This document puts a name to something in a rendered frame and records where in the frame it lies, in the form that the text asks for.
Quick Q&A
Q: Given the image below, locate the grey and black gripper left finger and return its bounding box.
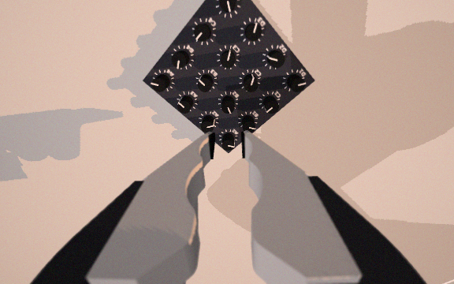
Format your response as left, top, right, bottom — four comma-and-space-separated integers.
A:
30, 132, 215, 284

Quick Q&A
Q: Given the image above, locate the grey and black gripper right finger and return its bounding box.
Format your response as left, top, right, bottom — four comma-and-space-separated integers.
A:
241, 130, 426, 284

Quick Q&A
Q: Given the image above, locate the black knob box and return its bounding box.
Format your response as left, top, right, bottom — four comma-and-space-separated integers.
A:
143, 0, 315, 153

